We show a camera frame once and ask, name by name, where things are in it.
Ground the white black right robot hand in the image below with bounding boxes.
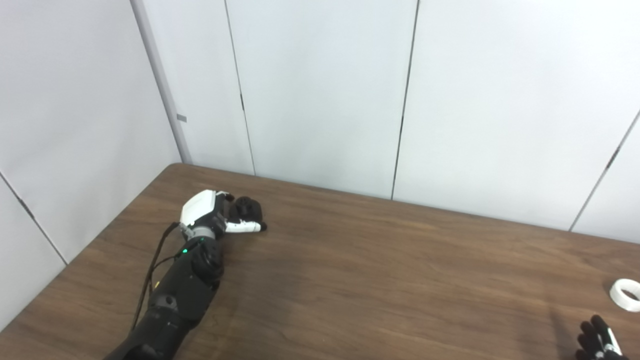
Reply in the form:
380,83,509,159
575,314,628,360

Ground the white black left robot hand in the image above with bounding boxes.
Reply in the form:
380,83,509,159
179,189,268,241

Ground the round black part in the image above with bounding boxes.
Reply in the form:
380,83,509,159
229,196,264,223

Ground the white ring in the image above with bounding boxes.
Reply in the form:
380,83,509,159
609,278,640,313

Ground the grey wall post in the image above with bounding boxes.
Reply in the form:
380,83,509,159
130,0,193,165

